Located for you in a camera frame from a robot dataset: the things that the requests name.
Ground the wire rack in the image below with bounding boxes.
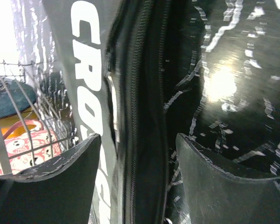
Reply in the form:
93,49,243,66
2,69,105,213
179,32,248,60
0,62,79,176

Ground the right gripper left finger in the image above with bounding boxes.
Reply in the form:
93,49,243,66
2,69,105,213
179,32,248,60
0,134,101,224

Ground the yellow cloth item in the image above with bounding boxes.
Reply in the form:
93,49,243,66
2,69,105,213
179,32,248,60
0,109,42,143

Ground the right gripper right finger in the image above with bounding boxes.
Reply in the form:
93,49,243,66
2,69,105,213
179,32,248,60
175,133,280,224

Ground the black racket bag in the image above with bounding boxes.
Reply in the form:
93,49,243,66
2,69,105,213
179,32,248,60
43,0,190,224

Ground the pink patterned mug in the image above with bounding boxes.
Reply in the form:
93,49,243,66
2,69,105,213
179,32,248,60
5,130,61,175

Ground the green round object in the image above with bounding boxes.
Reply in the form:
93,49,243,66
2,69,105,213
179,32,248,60
0,79,36,119

